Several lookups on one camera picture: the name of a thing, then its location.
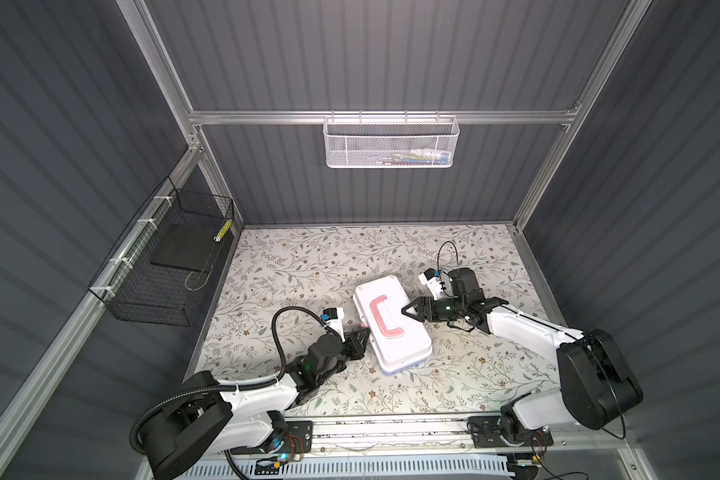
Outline black foam pad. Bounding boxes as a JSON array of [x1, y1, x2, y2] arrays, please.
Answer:
[[150, 224, 220, 273]]

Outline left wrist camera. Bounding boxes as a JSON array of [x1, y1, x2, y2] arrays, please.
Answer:
[[321, 307, 345, 341]]

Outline white vented cable duct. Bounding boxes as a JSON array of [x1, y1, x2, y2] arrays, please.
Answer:
[[179, 454, 517, 480]]

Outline white wire mesh basket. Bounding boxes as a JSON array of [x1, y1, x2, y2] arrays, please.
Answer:
[[322, 117, 460, 169]]

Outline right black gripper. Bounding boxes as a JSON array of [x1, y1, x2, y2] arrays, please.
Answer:
[[401, 297, 464, 323]]

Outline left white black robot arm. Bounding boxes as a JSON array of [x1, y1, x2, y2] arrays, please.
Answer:
[[129, 307, 371, 479]]

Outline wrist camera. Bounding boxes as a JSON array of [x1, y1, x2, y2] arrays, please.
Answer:
[[321, 307, 345, 341], [418, 268, 451, 300]]

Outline white blue tool box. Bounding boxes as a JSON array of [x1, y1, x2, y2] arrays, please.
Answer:
[[353, 275, 434, 376]]

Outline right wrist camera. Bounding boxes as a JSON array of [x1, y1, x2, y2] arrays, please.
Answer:
[[418, 268, 451, 300]]

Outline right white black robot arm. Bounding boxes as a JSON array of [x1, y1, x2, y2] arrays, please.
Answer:
[[400, 267, 644, 447]]

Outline black wire cage basket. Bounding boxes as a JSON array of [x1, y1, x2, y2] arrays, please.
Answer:
[[89, 180, 235, 327]]

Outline yellow tag in cage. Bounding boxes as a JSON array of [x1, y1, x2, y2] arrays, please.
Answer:
[[214, 219, 233, 243]]

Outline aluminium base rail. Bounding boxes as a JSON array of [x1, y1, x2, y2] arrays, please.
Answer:
[[149, 413, 637, 457]]

